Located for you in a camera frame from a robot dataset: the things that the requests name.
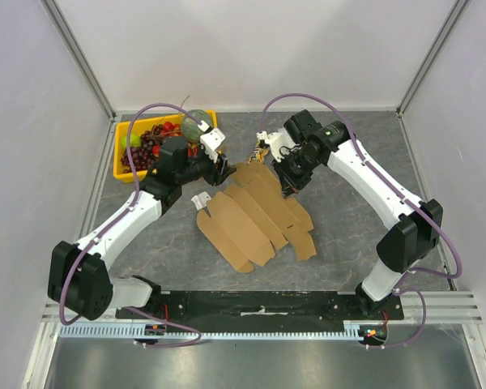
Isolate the white tape strip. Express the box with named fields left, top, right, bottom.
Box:
left=240, top=306, right=288, bottom=317

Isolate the cardboard box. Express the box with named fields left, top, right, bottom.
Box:
left=197, top=162, right=317, bottom=273

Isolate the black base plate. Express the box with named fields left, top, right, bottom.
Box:
left=141, top=290, right=404, bottom=333

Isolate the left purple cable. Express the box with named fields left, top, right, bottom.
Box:
left=59, top=102, right=211, bottom=348

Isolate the dark purple grape bunch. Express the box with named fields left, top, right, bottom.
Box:
left=121, top=147, right=156, bottom=173

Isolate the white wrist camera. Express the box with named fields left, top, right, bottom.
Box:
left=256, top=128, right=296, bottom=162
left=200, top=127, right=226, bottom=163

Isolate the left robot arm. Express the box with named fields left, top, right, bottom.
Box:
left=48, top=129, right=235, bottom=325

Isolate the white paper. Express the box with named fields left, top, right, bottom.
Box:
left=190, top=191, right=211, bottom=211

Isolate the purple cable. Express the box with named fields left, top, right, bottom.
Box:
left=258, top=92, right=463, bottom=352
left=59, top=102, right=211, bottom=348

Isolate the yellow candy bag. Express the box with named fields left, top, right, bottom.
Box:
left=247, top=139, right=270, bottom=165

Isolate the grey slotted cable duct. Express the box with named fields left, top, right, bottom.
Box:
left=58, top=322, right=371, bottom=341

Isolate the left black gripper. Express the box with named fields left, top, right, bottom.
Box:
left=177, top=145, right=237, bottom=187

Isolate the red cherry bunch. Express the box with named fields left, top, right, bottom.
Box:
left=139, top=122, right=196, bottom=158

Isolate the green apple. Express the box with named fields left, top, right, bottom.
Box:
left=120, top=134, right=142, bottom=150

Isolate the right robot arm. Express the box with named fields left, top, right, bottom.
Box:
left=259, top=110, right=443, bottom=319

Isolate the yellow plastic bin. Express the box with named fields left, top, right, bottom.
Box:
left=113, top=109, right=217, bottom=183

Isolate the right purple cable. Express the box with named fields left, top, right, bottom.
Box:
left=258, top=92, right=463, bottom=352

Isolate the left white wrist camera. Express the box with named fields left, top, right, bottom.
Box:
left=200, top=127, right=226, bottom=163

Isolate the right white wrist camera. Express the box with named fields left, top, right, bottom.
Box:
left=256, top=128, right=296, bottom=162

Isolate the green netted melon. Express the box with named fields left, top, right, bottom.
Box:
left=181, top=109, right=214, bottom=144

